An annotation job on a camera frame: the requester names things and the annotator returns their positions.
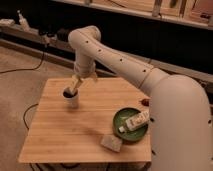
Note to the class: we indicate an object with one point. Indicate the small red object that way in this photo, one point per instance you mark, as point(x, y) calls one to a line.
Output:
point(145, 102)

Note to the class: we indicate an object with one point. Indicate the white sponge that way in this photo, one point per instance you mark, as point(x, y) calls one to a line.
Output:
point(111, 142)

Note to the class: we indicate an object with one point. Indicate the white toothpaste tube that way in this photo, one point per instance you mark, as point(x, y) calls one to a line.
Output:
point(135, 122)

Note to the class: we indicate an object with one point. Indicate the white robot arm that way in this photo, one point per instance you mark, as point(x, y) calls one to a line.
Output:
point(181, 127)

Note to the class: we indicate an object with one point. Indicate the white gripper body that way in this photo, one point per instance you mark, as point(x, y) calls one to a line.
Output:
point(84, 72)

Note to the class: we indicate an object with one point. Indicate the white cup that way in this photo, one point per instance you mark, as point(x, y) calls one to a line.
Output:
point(72, 99)

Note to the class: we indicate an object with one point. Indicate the green ceramic bowl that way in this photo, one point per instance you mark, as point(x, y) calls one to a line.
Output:
point(119, 120)

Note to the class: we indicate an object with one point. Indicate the white bottle on ledge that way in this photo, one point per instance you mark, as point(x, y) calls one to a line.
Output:
point(23, 22)

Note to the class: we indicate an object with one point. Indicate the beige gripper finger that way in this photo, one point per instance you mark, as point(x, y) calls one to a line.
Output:
point(75, 84)

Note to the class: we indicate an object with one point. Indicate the dark round object on ledge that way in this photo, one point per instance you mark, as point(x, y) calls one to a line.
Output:
point(62, 34)

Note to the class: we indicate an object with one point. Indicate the wooden table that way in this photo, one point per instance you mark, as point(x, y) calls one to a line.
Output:
point(61, 134)

